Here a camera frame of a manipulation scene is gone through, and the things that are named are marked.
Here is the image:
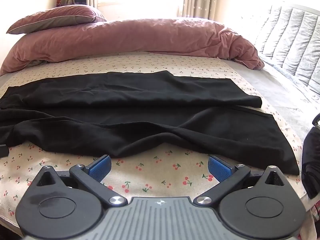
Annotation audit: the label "cherry print bed sheet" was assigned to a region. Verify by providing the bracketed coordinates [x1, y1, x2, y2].
[0, 51, 310, 220]

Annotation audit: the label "pink duvet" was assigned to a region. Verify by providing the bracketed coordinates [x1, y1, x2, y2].
[0, 17, 265, 75]

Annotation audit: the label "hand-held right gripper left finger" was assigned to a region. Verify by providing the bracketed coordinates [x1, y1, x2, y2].
[32, 154, 127, 207]

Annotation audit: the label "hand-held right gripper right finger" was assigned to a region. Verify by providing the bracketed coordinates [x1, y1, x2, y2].
[193, 155, 287, 207]

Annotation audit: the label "black pants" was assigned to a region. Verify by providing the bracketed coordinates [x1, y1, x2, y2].
[0, 70, 300, 175]

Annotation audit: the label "grey quilted headboard cover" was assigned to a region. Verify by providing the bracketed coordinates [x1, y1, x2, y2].
[250, 4, 320, 90]

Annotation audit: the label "folded black pants elastic waistband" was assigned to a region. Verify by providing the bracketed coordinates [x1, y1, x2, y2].
[301, 127, 320, 200]

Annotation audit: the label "pink pillow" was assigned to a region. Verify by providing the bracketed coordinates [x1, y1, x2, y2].
[6, 4, 108, 35]

